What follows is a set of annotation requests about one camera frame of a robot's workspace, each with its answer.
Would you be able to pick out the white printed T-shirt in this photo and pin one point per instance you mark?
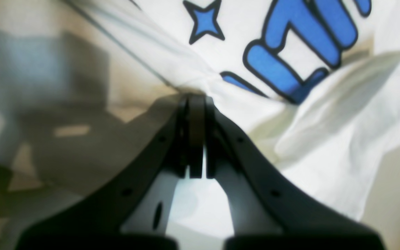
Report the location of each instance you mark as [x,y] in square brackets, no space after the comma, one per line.
[85,84]

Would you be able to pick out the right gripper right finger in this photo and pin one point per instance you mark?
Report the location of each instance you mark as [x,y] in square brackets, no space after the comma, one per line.
[269,212]

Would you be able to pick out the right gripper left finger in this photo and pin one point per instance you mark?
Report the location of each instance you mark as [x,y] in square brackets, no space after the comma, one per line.
[131,211]

